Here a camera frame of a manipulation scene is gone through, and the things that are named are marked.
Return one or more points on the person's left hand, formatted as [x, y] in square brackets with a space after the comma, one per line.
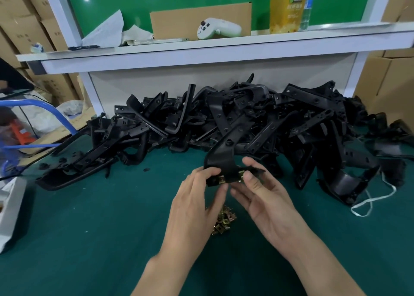
[189, 211]

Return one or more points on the orange plastic item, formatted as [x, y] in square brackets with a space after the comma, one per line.
[21, 132]

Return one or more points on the person's right forearm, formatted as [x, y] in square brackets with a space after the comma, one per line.
[323, 270]

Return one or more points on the white cloth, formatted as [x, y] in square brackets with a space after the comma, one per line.
[135, 35]

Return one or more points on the person's right hand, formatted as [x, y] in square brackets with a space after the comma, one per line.
[275, 208]

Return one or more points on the white plastic bag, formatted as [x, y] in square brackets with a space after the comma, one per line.
[51, 114]

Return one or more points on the yellow drink bottle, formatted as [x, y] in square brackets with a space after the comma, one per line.
[286, 7]

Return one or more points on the white handheld controller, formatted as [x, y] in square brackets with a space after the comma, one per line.
[220, 28]

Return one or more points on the black marker pen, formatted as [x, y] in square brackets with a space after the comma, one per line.
[83, 47]

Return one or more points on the person's left forearm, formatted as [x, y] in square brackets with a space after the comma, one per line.
[165, 278]

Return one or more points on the silver flat phone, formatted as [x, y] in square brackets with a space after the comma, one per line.
[161, 41]

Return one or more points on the white workbench shelf frame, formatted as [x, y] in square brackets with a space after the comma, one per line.
[207, 51]

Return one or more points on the pile of black plastic parts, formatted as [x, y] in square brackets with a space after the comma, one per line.
[275, 124]

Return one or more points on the person's left thumb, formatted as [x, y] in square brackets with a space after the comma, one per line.
[220, 197]

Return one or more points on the person's right thumb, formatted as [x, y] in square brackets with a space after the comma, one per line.
[254, 166]

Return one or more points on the stack of cardboard boxes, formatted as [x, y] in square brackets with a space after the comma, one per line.
[388, 75]
[22, 17]

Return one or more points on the clear water bottle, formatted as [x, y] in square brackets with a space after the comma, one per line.
[310, 4]

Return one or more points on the white box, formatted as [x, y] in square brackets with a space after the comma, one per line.
[9, 215]

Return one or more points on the open cardboard box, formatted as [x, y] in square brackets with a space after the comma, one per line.
[181, 22]

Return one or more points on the brass metal clip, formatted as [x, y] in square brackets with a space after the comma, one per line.
[223, 178]
[241, 175]

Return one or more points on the black plastic bracket part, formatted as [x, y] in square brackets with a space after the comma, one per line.
[226, 153]

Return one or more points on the flat cardboard sheet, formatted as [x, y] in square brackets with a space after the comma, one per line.
[64, 127]

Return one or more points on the pile of brass clips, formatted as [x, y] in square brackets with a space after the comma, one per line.
[223, 223]

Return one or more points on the white crumpled paper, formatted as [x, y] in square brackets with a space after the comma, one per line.
[103, 30]

